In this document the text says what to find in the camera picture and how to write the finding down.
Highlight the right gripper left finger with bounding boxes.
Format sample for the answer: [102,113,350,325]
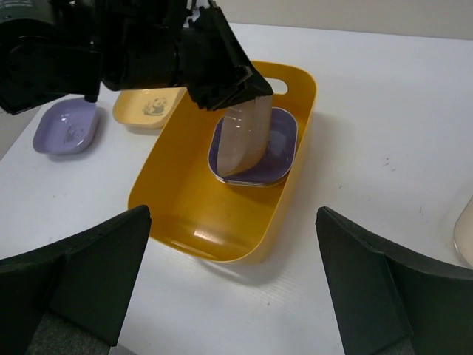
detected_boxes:
[1,206,152,354]

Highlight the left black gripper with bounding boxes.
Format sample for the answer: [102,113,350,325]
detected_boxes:
[48,1,273,111]

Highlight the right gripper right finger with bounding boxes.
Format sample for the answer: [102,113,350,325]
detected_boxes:
[316,207,472,354]

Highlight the pink panda plate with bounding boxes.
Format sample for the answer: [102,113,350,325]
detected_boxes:
[217,95,273,178]

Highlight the yellow panda plate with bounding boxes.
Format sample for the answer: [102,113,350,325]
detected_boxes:
[112,87,187,129]

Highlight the purple panda plate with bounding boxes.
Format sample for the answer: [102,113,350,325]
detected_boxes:
[208,107,299,187]

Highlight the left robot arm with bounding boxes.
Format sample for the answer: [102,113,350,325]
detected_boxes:
[1,0,273,115]

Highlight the yellow plastic bin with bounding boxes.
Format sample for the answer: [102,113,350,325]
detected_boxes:
[128,61,317,264]

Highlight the cream plate far right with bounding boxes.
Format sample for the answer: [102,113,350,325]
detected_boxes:
[454,198,473,268]

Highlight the purple plate left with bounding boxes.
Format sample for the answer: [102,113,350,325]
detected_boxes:
[33,98,99,155]

